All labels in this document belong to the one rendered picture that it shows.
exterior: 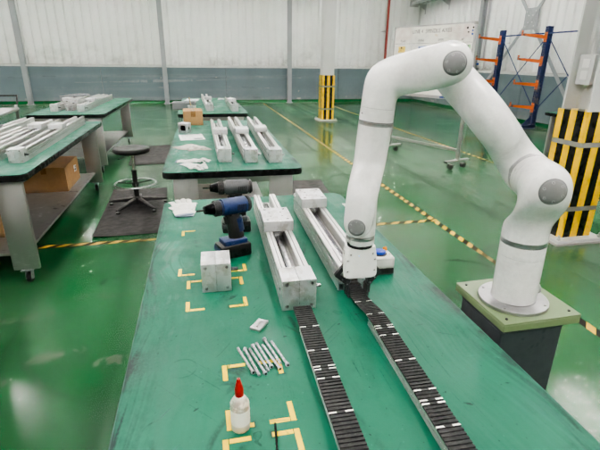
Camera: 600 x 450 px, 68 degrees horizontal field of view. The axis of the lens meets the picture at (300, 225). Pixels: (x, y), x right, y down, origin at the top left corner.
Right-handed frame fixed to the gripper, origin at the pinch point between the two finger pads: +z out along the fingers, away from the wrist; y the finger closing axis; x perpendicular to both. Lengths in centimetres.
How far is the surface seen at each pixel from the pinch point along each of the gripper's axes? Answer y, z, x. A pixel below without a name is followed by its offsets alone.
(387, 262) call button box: 14.6, -2.2, 11.9
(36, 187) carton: -211, 51, 336
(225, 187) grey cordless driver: -37, -18, 59
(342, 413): -19, -1, -49
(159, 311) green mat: -59, 2, 1
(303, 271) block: -17.0, -7.5, 0.0
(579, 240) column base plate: 262, 77, 183
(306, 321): -19.3, -1.5, -16.9
